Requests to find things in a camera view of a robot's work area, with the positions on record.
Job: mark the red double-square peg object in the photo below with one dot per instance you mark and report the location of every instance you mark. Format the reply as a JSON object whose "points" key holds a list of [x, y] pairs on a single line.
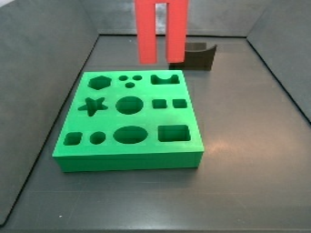
{"points": [[176, 28]]}

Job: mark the green shape-sorter block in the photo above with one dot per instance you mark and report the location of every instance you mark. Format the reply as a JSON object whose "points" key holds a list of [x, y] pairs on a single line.
{"points": [[131, 121]]}

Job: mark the black curved holder block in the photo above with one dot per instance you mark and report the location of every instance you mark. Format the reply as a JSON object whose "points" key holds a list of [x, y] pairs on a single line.
{"points": [[197, 57]]}

